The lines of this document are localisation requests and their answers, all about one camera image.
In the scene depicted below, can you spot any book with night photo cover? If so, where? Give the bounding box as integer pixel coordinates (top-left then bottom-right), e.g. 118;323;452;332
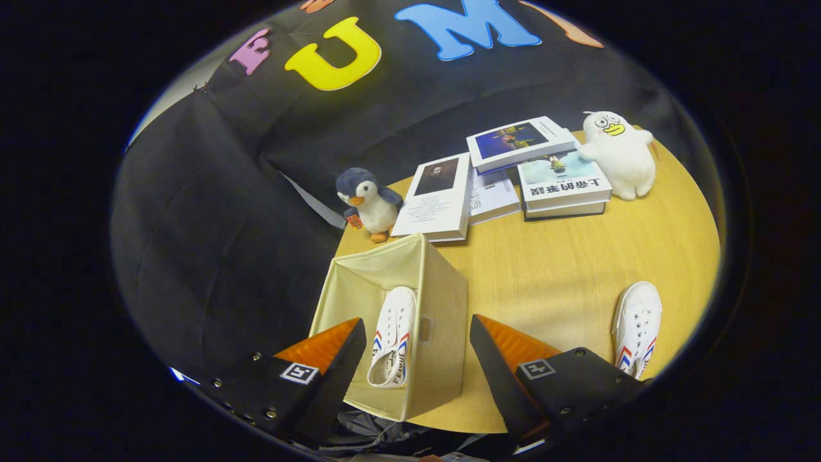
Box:
466;115;578;175

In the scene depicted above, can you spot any grey penguin plush toy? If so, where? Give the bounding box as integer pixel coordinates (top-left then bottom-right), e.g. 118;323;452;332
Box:
335;167;405;243

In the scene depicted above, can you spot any book with portrait cover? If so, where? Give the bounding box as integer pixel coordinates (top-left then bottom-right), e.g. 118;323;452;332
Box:
391;152;473;243

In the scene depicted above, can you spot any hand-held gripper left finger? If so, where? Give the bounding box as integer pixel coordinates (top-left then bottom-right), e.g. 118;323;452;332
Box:
199;317;368;447

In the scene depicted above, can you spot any white canvas shoe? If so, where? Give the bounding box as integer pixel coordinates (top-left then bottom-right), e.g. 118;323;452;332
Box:
611;281;663;381
367;286;418;389

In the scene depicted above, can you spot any beige fabric storage box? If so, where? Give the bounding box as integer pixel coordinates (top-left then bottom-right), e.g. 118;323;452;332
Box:
309;232;469;423

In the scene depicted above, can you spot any white text-covered book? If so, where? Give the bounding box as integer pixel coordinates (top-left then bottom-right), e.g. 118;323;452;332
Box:
468;168;521;225

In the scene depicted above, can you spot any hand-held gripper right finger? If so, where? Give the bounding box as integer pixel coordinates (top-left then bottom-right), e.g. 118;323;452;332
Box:
470;314;648;450

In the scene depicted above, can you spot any book with pale sky cover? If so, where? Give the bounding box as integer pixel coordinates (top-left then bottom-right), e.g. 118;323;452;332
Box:
516;151;613;211

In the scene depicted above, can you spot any dark-edged thick book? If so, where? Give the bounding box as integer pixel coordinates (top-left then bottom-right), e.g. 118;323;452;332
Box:
523;200;609;222

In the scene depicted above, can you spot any black backdrop cloth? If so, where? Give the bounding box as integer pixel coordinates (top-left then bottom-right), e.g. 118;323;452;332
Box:
109;0;700;379

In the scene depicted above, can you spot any white duck plush toy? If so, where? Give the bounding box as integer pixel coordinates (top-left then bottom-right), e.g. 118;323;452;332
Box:
576;110;657;201

